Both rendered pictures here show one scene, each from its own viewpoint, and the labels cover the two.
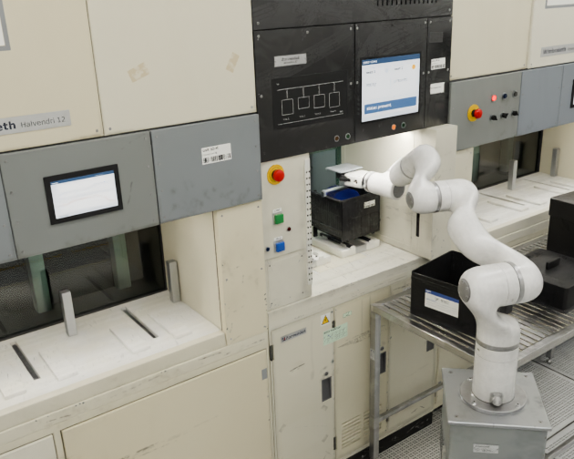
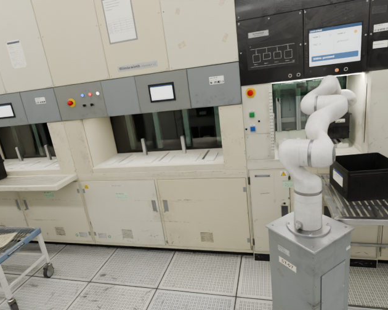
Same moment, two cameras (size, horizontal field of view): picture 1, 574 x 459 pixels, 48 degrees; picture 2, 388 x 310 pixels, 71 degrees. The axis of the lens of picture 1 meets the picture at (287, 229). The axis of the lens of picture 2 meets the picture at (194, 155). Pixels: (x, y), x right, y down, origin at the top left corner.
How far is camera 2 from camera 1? 1.36 m
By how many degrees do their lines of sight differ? 50
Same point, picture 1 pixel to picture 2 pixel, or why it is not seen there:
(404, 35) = (347, 11)
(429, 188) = (310, 98)
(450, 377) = not seen: hidden behind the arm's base
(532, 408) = (319, 240)
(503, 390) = (302, 221)
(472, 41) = not seen: outside the picture
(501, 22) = not seen: outside the picture
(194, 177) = (206, 90)
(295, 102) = (261, 56)
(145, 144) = (184, 74)
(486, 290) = (283, 151)
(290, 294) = (260, 154)
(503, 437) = (291, 247)
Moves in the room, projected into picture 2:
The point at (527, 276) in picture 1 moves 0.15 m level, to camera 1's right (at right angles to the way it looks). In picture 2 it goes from (315, 148) to (355, 153)
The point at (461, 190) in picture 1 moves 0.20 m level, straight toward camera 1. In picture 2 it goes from (331, 100) to (300, 107)
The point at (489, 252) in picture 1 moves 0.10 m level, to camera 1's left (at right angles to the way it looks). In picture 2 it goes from (313, 135) to (293, 133)
